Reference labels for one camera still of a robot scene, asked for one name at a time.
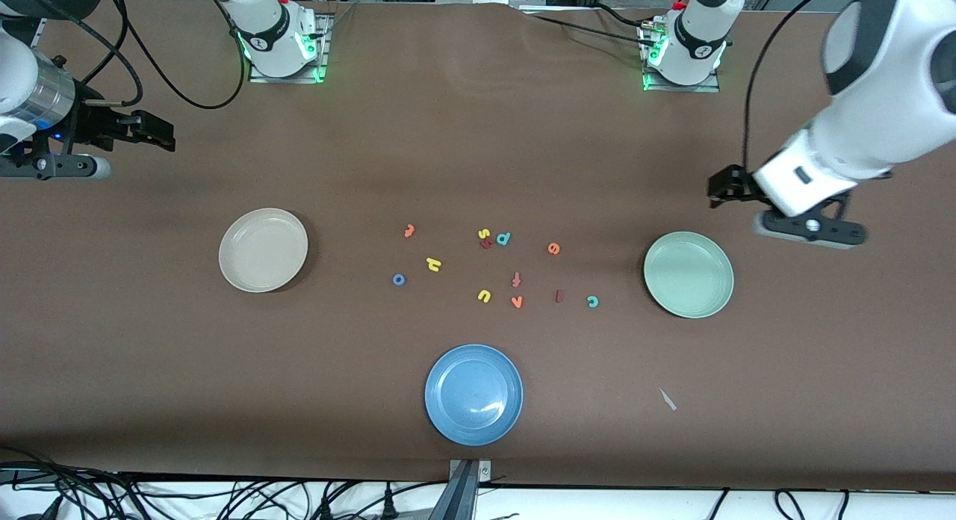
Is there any blue round plate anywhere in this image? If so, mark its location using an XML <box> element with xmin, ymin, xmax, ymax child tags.
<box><xmin>424</xmin><ymin>344</ymin><xmax>524</xmax><ymax>447</ymax></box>

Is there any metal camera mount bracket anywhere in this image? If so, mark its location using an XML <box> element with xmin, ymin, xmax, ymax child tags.
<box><xmin>447</xmin><ymin>459</ymin><xmax>494</xmax><ymax>520</ymax></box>

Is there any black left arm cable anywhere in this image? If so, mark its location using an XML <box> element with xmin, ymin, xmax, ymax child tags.
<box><xmin>739</xmin><ymin>0</ymin><xmax>875</xmax><ymax>173</ymax></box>

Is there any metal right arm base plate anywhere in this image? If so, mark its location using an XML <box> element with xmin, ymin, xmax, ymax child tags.
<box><xmin>246</xmin><ymin>12</ymin><xmax>333</xmax><ymax>85</ymax></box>

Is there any black base cable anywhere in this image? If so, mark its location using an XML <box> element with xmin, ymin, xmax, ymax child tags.
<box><xmin>590</xmin><ymin>3</ymin><xmax>649</xmax><ymax>31</ymax></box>
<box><xmin>523</xmin><ymin>10</ymin><xmax>654</xmax><ymax>49</ymax></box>

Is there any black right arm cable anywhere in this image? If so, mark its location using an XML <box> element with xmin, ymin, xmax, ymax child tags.
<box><xmin>75</xmin><ymin>0</ymin><xmax>247</xmax><ymax>111</ymax></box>

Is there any pale green round plate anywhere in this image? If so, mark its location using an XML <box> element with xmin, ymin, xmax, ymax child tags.
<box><xmin>643</xmin><ymin>231</ymin><xmax>735</xmax><ymax>320</ymax></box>

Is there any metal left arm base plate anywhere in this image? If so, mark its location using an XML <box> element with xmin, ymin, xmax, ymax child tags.
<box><xmin>639</xmin><ymin>23</ymin><xmax>721</xmax><ymax>93</ymax></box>

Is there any black cable bundle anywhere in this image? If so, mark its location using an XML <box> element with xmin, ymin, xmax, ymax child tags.
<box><xmin>0</xmin><ymin>445</ymin><xmax>161</xmax><ymax>520</ymax></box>

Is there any beige round plate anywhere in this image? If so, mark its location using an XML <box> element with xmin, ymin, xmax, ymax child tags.
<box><xmin>218</xmin><ymin>208</ymin><xmax>309</xmax><ymax>294</ymax></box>

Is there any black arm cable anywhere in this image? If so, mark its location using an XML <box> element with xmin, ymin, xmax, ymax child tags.
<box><xmin>75</xmin><ymin>0</ymin><xmax>247</xmax><ymax>111</ymax></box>
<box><xmin>739</xmin><ymin>0</ymin><xmax>875</xmax><ymax>173</ymax></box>

